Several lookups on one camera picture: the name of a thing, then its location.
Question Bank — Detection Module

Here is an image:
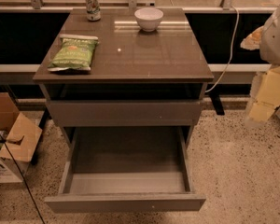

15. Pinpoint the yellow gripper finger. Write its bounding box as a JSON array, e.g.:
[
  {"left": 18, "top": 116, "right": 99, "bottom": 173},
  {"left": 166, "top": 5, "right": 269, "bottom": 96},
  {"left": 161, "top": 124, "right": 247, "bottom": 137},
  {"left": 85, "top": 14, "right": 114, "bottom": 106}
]
[
  {"left": 240, "top": 26, "right": 263, "bottom": 50},
  {"left": 245, "top": 66, "right": 280, "bottom": 124}
]

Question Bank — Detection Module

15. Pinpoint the green jalapeno chip bag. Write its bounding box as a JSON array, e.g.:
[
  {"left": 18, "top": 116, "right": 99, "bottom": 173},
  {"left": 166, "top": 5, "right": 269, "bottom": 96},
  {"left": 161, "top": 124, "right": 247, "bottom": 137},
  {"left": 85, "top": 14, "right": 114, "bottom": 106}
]
[{"left": 48, "top": 35, "right": 99, "bottom": 72}]

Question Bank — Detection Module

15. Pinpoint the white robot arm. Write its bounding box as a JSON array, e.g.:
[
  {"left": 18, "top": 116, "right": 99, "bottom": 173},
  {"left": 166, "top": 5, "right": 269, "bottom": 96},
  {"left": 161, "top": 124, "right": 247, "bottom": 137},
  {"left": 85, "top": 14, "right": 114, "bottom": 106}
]
[{"left": 240, "top": 5, "right": 280, "bottom": 127}]

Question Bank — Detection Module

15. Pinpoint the grey drawer cabinet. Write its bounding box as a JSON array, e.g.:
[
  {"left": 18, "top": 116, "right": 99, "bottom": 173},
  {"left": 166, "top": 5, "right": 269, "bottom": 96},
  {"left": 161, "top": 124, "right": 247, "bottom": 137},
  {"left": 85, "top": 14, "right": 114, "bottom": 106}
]
[{"left": 34, "top": 8, "right": 213, "bottom": 141}]

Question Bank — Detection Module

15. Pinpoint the open grey middle drawer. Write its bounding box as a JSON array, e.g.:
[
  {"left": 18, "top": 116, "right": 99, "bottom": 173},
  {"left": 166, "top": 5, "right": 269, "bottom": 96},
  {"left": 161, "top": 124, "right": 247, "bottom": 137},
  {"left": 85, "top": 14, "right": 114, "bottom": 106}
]
[{"left": 45, "top": 126, "right": 205, "bottom": 213}]

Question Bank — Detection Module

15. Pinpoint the closed grey top drawer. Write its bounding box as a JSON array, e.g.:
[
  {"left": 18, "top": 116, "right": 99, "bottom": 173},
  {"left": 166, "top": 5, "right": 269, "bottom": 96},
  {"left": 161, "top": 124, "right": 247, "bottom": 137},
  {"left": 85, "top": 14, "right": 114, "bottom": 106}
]
[{"left": 46, "top": 101, "right": 202, "bottom": 127}]

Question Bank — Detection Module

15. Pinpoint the white ceramic bowl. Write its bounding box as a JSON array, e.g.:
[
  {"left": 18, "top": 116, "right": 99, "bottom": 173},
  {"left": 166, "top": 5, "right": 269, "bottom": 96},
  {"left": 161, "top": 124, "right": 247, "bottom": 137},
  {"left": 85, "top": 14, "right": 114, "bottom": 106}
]
[{"left": 134, "top": 7, "right": 163, "bottom": 32}]

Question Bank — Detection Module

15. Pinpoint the crushed soda can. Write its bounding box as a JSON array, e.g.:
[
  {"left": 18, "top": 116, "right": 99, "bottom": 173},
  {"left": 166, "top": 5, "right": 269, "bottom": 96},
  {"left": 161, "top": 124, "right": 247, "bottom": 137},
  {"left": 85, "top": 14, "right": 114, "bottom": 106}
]
[{"left": 85, "top": 0, "right": 101, "bottom": 21}]

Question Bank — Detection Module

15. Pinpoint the brown cardboard box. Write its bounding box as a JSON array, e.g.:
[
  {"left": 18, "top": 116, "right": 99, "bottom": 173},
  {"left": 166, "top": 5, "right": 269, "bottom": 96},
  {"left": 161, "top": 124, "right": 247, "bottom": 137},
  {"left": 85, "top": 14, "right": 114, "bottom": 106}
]
[{"left": 0, "top": 92, "right": 42, "bottom": 183}]

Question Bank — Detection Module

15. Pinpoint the white cable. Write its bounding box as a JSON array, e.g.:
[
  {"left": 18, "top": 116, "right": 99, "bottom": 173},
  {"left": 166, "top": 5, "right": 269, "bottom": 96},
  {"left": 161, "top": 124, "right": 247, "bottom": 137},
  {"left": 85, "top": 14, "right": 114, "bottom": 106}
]
[{"left": 204, "top": 6, "right": 241, "bottom": 94}]

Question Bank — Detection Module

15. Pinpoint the black cable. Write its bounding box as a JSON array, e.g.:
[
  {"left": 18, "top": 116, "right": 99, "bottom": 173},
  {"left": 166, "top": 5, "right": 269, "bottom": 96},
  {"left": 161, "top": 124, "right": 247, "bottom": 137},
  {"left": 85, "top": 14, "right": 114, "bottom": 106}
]
[{"left": 0, "top": 120, "right": 47, "bottom": 224}]

